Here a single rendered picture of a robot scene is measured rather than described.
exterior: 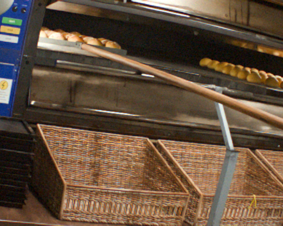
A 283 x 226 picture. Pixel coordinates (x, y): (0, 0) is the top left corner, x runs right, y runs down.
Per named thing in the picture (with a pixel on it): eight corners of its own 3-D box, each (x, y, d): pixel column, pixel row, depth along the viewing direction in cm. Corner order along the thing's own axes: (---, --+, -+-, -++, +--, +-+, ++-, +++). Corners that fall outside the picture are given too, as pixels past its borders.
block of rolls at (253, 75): (196, 64, 392) (198, 55, 392) (256, 77, 414) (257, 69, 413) (250, 82, 339) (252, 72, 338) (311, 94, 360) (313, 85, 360)
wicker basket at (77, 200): (25, 181, 279) (34, 122, 276) (136, 192, 304) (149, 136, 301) (57, 220, 236) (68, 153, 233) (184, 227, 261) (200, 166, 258)
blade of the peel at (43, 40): (125, 55, 333) (126, 50, 332) (27, 40, 308) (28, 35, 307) (100, 46, 364) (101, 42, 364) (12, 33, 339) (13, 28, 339)
